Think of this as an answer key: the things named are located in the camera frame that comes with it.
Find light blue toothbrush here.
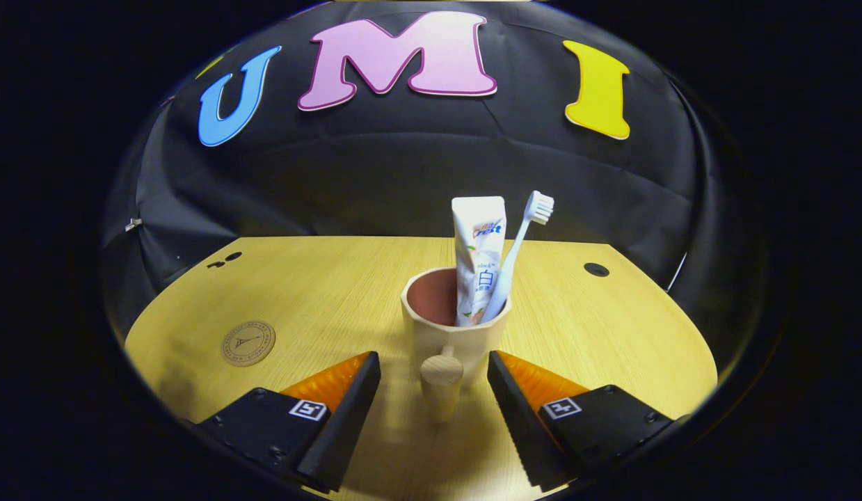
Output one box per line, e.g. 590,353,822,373
481,191,555,324

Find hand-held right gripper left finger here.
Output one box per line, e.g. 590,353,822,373
193,351,381,493

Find white toothpaste tube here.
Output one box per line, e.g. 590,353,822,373
451,196,507,328

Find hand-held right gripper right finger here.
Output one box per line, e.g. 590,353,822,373
488,351,683,491

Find round cork coaster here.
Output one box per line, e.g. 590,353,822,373
220,320,276,367

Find beige cup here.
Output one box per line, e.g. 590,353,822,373
401,267,513,424

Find wooden desktop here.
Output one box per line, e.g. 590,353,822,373
125,235,718,500

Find black backdrop cloth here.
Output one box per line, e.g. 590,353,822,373
100,0,758,349

